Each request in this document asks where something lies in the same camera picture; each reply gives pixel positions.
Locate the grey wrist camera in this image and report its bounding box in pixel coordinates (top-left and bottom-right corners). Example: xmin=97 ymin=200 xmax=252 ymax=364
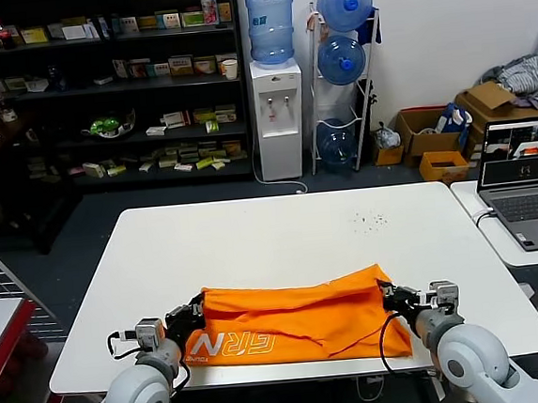
xmin=420 ymin=278 xmax=461 ymax=315
xmin=132 ymin=317 xmax=164 ymax=350

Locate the black shelf unit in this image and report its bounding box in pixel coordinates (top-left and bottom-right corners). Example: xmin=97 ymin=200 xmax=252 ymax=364
xmin=0 ymin=0 xmax=254 ymax=203

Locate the dark blue bottle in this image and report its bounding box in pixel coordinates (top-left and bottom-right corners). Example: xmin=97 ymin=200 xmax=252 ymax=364
xmin=47 ymin=64 xmax=67 ymax=93

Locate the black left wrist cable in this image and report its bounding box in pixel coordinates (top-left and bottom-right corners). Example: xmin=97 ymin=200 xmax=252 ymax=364
xmin=105 ymin=325 xmax=192 ymax=400

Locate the orange t-shirt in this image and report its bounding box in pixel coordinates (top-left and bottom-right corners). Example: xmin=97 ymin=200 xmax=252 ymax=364
xmin=176 ymin=259 xmax=415 ymax=379

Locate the small orange box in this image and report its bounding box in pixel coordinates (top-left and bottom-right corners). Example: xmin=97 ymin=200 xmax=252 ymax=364
xmin=371 ymin=142 xmax=407 ymax=169

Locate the large brown cardboard box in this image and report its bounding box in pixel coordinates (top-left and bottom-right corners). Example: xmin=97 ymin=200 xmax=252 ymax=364
xmin=452 ymin=76 xmax=538 ymax=163

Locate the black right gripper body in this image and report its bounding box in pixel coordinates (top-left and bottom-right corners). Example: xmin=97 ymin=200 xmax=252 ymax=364
xmin=383 ymin=287 xmax=426 ymax=324

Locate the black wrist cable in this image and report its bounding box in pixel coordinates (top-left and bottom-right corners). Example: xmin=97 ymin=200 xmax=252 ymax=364
xmin=376 ymin=310 xmax=407 ymax=375
xmin=105 ymin=325 xmax=192 ymax=400

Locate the grey clothes pile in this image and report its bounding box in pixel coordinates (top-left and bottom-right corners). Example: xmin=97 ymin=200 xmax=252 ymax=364
xmin=477 ymin=54 xmax=538 ymax=113

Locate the grey laptop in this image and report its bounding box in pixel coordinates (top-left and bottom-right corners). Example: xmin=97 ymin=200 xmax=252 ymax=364
xmin=471 ymin=118 xmax=538 ymax=256

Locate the dark brown table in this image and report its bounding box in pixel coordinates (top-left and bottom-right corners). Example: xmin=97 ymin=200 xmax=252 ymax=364
xmin=0 ymin=104 xmax=88 ymax=259

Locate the white laptop cable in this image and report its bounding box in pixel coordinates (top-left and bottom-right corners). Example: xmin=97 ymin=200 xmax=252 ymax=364
xmin=471 ymin=209 xmax=496 ymax=227

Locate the beige pink product box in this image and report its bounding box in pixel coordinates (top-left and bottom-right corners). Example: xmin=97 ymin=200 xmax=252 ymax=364
xmin=125 ymin=58 xmax=151 ymax=80

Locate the blue water jug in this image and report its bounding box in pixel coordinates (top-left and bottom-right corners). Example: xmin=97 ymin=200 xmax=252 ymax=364
xmin=314 ymin=32 xmax=369 ymax=88
xmin=244 ymin=0 xmax=300 ymax=71
xmin=314 ymin=116 xmax=361 ymax=176
xmin=315 ymin=0 xmax=377 ymax=35

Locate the pink colourful box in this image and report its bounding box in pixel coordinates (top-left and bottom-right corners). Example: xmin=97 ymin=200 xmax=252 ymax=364
xmin=200 ymin=0 xmax=221 ymax=27

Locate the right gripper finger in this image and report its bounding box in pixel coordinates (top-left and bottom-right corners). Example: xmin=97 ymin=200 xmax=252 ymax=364
xmin=393 ymin=284 xmax=423 ymax=301
xmin=375 ymin=278 xmax=396 ymax=300

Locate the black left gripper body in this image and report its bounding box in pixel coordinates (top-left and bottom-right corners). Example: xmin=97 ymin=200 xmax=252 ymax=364
xmin=163 ymin=303 xmax=206 ymax=352

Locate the open brown cardboard box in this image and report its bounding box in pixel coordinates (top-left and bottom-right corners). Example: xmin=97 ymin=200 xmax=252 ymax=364
xmin=392 ymin=103 xmax=465 ymax=170

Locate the bowl of green packs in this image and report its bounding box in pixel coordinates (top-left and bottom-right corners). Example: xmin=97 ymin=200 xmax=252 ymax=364
xmin=80 ymin=107 xmax=139 ymax=143

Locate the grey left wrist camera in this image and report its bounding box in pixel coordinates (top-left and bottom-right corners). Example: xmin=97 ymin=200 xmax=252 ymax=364
xmin=132 ymin=317 xmax=164 ymax=350

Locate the white power cable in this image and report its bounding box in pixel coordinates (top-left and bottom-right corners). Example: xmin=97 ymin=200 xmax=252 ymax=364
xmin=249 ymin=127 xmax=310 ymax=198

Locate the large white table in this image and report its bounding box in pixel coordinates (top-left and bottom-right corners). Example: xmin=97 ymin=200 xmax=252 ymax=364
xmin=34 ymin=171 xmax=538 ymax=403

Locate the cola bottle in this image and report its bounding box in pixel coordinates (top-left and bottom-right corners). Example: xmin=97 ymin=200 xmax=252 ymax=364
xmin=0 ymin=17 xmax=19 ymax=51

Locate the clear plastic bottle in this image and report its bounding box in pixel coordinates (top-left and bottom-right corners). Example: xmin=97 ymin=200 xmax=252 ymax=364
xmin=0 ymin=86 xmax=18 ymax=123

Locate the white jug rack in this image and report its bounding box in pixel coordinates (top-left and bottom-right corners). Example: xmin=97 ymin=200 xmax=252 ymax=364
xmin=297 ymin=0 xmax=394 ymax=176

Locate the white water dispenser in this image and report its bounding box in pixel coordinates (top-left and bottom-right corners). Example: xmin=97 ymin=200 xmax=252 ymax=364
xmin=247 ymin=57 xmax=311 ymax=183

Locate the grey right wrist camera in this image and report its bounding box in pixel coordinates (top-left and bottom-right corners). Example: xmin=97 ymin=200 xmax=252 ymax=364
xmin=420 ymin=278 xmax=461 ymax=315

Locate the small white side table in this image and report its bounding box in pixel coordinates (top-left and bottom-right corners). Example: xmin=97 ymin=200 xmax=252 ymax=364
xmin=449 ymin=174 xmax=538 ymax=322

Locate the blue hanging cloth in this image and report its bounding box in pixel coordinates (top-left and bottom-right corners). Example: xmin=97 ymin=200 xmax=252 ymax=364
xmin=353 ymin=6 xmax=383 ymax=48

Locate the blue white bag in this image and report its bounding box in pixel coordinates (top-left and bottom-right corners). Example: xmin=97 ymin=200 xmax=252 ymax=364
xmin=432 ymin=101 xmax=474 ymax=141

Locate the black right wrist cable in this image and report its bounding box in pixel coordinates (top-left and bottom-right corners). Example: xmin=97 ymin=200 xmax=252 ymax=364
xmin=376 ymin=310 xmax=407 ymax=375

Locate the beige red product box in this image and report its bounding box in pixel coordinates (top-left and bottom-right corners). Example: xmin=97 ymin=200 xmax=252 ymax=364
xmin=192 ymin=55 xmax=217 ymax=76
xmin=167 ymin=55 xmax=195 ymax=78

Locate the grey plastic bag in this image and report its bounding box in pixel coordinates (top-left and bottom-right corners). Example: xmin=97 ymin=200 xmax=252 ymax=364
xmin=373 ymin=121 xmax=402 ymax=150

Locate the yellow cardboard box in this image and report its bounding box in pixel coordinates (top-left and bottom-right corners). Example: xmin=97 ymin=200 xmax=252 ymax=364
xmin=417 ymin=148 xmax=472 ymax=188

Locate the white red product box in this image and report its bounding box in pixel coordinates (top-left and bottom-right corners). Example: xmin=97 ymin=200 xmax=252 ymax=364
xmin=161 ymin=110 xmax=192 ymax=130

